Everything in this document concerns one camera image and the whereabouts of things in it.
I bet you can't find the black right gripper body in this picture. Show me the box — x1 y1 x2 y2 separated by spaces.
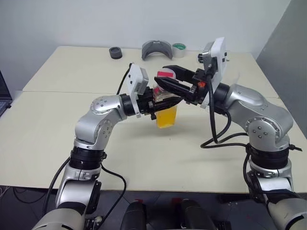
186 68 212 106

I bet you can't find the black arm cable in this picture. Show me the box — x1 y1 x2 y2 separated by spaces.
45 62 134 218
200 62 267 203

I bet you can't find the dark rounded shape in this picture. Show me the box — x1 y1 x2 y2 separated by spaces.
119 199 147 230
172 198 217 230

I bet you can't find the grey curved visor shell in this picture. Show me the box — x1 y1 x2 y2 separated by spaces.
141 40 174 61

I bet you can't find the white tape roll green core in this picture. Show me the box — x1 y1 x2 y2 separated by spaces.
171 43 187 59

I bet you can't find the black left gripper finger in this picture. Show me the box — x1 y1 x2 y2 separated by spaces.
154 96 180 113

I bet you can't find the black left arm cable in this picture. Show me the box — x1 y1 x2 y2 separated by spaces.
45 62 134 218

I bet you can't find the black floor cable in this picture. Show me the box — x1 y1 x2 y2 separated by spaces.
13 186 50 205

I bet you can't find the white floor cable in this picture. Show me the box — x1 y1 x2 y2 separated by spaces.
0 184 11 200

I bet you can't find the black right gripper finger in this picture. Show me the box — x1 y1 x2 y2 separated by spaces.
153 76 193 101
162 64 196 84

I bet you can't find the grey partition panel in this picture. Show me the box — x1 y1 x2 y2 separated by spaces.
255 0 307 154

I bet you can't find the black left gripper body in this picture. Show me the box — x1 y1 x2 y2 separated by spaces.
137 87 159 121

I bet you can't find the orange juice bottle pink cap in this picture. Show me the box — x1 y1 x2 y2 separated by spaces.
153 68 179 129

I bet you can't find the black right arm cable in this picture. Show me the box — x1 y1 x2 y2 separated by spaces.
200 62 267 203

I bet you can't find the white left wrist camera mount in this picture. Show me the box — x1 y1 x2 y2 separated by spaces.
126 63 150 118

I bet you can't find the dark laptop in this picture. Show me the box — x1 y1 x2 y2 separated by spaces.
0 69 12 118

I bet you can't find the black round tape roll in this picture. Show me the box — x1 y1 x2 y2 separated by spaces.
108 46 124 60

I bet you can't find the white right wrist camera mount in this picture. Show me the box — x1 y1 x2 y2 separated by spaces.
198 37 228 111

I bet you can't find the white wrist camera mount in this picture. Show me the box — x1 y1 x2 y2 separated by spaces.
126 63 150 118
198 37 228 111

